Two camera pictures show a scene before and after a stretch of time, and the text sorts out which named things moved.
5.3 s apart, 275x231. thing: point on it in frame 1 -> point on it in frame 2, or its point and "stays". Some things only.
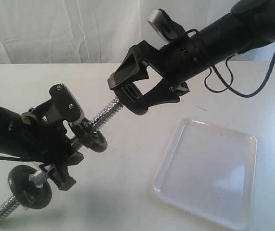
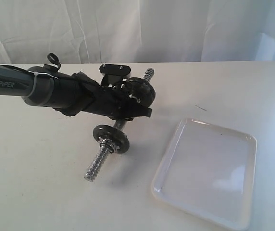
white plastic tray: (211, 170) stays
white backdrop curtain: (93, 32) stays
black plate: (83, 131) -> (138, 89)
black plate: (28, 195) -> (117, 136)
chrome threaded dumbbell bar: (39, 176) -> (107, 146)
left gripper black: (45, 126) -> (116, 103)
